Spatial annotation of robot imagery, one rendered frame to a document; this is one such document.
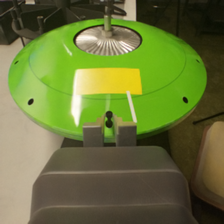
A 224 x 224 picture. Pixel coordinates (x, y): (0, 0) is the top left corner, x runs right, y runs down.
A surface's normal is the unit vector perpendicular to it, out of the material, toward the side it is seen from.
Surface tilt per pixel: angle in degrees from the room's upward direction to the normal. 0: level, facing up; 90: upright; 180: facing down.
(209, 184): 0
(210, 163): 0
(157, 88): 21
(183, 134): 0
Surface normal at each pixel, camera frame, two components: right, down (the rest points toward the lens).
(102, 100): 0.00, -0.30
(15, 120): 0.01, -0.65
